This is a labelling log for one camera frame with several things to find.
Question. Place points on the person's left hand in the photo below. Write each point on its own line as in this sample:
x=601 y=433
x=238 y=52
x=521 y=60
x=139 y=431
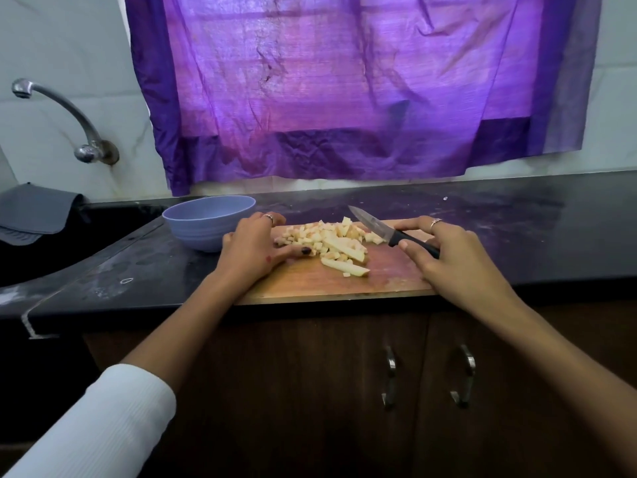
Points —
x=254 y=249

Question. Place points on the person's right hand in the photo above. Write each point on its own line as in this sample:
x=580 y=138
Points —
x=463 y=264

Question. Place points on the blue bowl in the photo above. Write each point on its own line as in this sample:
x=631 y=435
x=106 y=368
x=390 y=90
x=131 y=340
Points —
x=207 y=222

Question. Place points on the pile of diced potato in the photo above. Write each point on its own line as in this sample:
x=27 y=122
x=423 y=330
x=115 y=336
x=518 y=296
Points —
x=328 y=234

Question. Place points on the person's right forearm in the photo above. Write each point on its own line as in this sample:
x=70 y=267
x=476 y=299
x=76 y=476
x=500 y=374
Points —
x=572 y=388

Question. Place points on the wooden cutting board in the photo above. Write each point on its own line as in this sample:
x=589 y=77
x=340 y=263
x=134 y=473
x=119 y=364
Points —
x=318 y=279

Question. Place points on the dark sink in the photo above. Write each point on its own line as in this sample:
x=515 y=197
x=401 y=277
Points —
x=70 y=244

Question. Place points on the metal faucet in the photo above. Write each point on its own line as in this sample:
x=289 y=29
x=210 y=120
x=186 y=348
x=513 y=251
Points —
x=95 y=149

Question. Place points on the purple cloth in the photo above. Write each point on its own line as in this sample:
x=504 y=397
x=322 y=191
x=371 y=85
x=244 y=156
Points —
x=358 y=84

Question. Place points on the grey cloth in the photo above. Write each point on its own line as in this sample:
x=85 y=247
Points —
x=35 y=212

